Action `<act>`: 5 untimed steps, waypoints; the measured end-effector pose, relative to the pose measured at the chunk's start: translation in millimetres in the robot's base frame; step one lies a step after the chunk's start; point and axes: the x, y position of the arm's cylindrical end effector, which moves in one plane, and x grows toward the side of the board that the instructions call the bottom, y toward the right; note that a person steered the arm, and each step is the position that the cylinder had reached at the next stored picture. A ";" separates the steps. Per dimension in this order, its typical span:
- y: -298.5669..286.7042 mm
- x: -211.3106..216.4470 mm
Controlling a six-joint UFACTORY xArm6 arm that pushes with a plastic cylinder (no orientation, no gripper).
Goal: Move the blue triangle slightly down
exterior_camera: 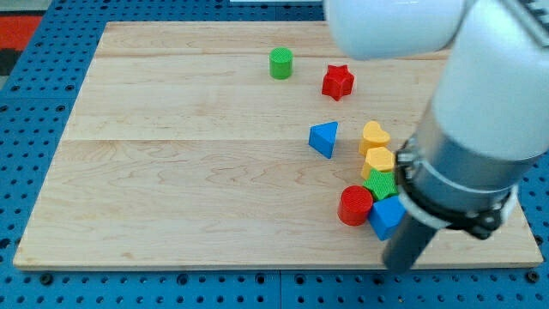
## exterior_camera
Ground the red cylinder block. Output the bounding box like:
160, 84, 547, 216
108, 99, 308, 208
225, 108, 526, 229
337, 185, 373, 227

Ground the blue cube block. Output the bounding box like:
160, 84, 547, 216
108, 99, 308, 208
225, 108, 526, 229
368, 196, 406, 241

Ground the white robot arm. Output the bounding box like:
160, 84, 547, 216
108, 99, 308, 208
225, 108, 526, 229
323, 0, 548, 273

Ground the blue triangle block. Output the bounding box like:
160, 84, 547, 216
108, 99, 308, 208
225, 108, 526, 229
308, 121, 338, 159

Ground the yellow heart block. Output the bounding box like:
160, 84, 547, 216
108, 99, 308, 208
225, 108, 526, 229
359, 121, 391, 156

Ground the red star block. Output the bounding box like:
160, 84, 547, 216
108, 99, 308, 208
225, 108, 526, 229
321, 64, 354, 101

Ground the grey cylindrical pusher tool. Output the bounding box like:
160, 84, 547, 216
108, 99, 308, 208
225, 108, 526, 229
382, 213, 437, 272

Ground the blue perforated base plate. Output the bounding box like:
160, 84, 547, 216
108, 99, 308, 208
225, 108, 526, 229
1, 1, 548, 308

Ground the green star block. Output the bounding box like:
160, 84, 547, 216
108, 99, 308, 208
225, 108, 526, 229
363, 169, 398, 202

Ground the wooden board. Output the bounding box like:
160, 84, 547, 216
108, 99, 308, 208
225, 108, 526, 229
12, 21, 545, 271

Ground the yellow hexagon block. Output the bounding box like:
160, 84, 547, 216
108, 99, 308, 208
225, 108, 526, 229
360, 147, 395, 179

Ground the green cylinder block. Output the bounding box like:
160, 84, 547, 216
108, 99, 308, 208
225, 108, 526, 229
268, 46, 293, 80

